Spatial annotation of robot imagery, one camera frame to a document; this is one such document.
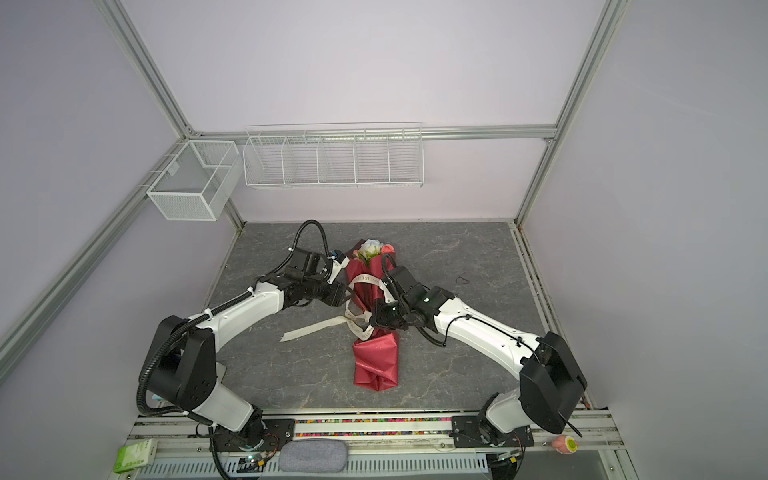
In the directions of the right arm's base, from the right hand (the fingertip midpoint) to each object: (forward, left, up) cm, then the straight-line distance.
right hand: (368, 323), depth 78 cm
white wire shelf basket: (+50, +13, +18) cm, 55 cm away
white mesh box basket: (+45, +59, +12) cm, 75 cm away
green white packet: (-28, +54, -11) cm, 62 cm away
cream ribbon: (+7, +5, -14) cm, 16 cm away
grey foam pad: (-28, +12, -11) cm, 32 cm away
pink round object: (-26, -46, -10) cm, 54 cm away
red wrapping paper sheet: (-5, -2, -8) cm, 10 cm away
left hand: (+11, +7, -3) cm, 14 cm away
